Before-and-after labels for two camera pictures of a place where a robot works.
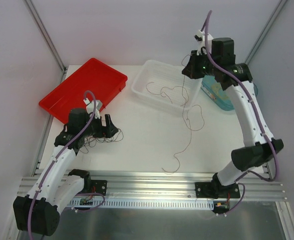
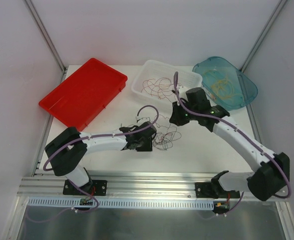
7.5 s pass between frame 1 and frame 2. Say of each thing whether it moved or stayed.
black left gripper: moved
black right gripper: moved
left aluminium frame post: stayed
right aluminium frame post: stayed
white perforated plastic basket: stayed
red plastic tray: stayed
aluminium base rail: stayed
